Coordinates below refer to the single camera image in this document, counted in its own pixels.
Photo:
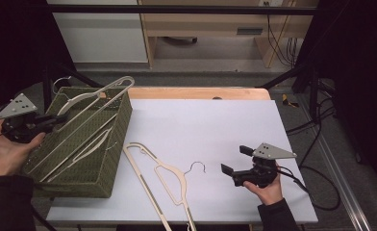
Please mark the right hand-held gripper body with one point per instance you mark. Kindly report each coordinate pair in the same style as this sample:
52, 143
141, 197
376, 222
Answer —
260, 174

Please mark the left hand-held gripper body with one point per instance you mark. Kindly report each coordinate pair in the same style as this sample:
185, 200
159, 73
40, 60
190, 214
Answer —
18, 123

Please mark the beige clothes hanger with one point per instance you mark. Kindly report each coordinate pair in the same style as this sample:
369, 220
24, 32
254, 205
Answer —
90, 148
80, 97
173, 174

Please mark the green woven basket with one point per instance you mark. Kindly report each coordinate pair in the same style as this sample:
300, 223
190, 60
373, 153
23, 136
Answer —
106, 160

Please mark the person's right hand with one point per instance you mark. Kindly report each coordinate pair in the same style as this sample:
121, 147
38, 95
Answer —
268, 194

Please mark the person's left hand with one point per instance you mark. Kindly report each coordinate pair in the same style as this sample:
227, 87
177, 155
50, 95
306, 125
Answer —
8, 157

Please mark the white sheet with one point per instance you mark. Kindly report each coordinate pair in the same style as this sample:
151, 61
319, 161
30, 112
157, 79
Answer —
209, 134

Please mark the black stand leg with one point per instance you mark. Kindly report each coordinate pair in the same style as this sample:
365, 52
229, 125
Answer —
305, 77
48, 77

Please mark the yellow and black tool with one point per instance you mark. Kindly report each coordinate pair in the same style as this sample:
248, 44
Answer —
287, 102

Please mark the wooden table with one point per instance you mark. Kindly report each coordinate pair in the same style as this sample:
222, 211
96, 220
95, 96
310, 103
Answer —
193, 93

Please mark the white cabinet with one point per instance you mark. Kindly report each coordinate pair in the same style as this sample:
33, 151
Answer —
100, 35

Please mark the light wooden desk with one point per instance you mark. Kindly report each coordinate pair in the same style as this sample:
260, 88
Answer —
209, 22

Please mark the aluminium rail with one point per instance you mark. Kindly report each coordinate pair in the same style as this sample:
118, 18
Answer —
337, 166

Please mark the black horizontal frame bar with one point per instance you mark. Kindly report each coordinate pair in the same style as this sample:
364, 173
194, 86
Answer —
177, 9

